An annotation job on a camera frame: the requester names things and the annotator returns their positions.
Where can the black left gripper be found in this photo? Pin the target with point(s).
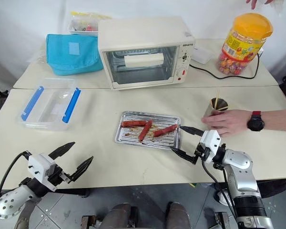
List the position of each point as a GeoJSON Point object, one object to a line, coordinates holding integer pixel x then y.
{"type": "Point", "coordinates": [56, 177]}

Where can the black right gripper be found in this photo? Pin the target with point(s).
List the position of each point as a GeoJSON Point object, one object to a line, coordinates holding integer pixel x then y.
{"type": "Point", "coordinates": [202, 153]}

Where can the metal skewer cup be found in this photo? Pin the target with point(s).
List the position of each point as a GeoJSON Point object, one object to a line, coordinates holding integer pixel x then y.
{"type": "Point", "coordinates": [211, 111]}

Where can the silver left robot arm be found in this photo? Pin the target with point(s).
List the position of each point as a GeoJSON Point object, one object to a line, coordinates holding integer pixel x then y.
{"type": "Point", "coordinates": [12, 200]}

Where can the person's bare forearm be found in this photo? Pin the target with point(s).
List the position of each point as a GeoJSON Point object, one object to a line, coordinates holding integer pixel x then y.
{"type": "Point", "coordinates": [281, 120]}

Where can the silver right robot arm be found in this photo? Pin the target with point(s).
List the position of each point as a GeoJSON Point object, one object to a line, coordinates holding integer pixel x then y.
{"type": "Point", "coordinates": [240, 162]}

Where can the wooden chopstick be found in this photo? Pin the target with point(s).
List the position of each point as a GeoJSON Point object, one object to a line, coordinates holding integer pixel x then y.
{"type": "Point", "coordinates": [216, 97]}
{"type": "Point", "coordinates": [225, 106]}

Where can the person's bare hand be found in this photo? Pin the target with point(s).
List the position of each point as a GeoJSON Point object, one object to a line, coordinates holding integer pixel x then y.
{"type": "Point", "coordinates": [228, 121]}
{"type": "Point", "coordinates": [252, 3]}

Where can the red grilled sausage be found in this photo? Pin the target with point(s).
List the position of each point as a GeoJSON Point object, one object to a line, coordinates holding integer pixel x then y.
{"type": "Point", "coordinates": [133, 123]}
{"type": "Point", "coordinates": [165, 130]}
{"type": "Point", "coordinates": [145, 130]}

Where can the ribbed metal baking tray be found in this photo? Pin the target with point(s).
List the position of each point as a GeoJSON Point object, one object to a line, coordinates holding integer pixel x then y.
{"type": "Point", "coordinates": [162, 141]}

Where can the clear container with blue clips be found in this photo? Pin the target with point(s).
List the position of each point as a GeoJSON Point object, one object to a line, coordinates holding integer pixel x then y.
{"type": "Point", "coordinates": [50, 107]}

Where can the white cloth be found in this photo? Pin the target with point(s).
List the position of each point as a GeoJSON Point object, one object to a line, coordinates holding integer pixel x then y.
{"type": "Point", "coordinates": [222, 197]}

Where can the black and red wristwatch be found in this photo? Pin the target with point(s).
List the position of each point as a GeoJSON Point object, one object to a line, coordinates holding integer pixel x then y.
{"type": "Point", "coordinates": [255, 123]}

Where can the dark grey rounded shape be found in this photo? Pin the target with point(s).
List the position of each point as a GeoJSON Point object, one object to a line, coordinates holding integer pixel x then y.
{"type": "Point", "coordinates": [116, 214]}

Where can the small white plastic box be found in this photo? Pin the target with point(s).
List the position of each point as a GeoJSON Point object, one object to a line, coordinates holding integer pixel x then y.
{"type": "Point", "coordinates": [201, 55]}

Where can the turquoise fabric bag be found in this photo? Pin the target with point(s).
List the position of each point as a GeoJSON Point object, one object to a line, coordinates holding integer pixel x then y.
{"type": "Point", "coordinates": [69, 62]}

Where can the black stand leg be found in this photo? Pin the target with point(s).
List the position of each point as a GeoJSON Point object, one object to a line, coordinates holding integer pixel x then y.
{"type": "Point", "coordinates": [0, 91]}

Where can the candy jar with orange lid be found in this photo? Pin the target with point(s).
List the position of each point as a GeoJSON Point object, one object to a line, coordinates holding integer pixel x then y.
{"type": "Point", "coordinates": [243, 47]}

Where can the cream toaster oven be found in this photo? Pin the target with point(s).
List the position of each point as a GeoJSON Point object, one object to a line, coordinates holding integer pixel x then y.
{"type": "Point", "coordinates": [143, 31]}

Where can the clear bin with small items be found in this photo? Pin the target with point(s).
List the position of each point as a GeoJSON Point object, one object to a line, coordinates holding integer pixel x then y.
{"type": "Point", "coordinates": [81, 26]}

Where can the plastic bag with yellow zip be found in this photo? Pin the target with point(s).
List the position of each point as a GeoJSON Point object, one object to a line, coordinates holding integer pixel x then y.
{"type": "Point", "coordinates": [90, 16]}

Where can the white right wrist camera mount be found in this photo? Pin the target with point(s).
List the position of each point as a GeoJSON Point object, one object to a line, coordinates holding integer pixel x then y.
{"type": "Point", "coordinates": [211, 140]}

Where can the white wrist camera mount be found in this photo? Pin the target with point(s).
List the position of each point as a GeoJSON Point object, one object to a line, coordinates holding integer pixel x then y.
{"type": "Point", "coordinates": [39, 167]}
{"type": "Point", "coordinates": [211, 140]}

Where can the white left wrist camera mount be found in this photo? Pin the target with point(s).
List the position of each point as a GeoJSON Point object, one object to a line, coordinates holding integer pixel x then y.
{"type": "Point", "coordinates": [39, 167]}

